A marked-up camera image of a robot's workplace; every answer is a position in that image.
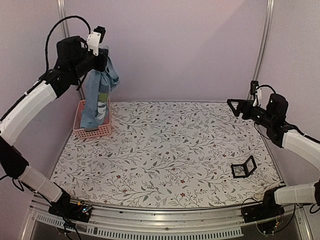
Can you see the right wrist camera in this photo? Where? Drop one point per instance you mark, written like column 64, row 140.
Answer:
column 256, row 93

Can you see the pink plastic basket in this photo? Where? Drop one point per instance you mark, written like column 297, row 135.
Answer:
column 92, row 131

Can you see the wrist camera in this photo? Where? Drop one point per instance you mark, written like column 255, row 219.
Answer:
column 94, row 39
column 256, row 93

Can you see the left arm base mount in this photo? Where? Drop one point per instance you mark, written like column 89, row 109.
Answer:
column 79, row 211

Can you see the black open jewelry box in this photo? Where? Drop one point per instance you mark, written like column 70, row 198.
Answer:
column 249, row 166

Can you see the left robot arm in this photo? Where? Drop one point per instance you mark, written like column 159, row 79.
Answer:
column 76, row 57

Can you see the silver brooch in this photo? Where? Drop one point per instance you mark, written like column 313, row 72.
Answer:
column 238, row 170

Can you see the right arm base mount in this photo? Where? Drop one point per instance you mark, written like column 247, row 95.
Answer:
column 261, row 211

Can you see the front aluminium rail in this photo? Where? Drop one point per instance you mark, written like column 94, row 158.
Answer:
column 112, row 222

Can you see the light blue printed t-shirt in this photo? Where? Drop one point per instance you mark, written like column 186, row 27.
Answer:
column 98, row 87

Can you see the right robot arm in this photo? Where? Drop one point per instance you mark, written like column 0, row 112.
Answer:
column 286, row 136

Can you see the floral patterned table mat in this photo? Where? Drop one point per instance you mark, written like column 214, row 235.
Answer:
column 167, row 155

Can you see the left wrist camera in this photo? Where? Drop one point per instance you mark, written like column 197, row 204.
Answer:
column 94, row 39

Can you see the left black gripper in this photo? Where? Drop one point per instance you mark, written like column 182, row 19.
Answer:
column 100, row 65

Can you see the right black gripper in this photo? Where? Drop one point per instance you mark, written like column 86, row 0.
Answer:
column 242, row 104

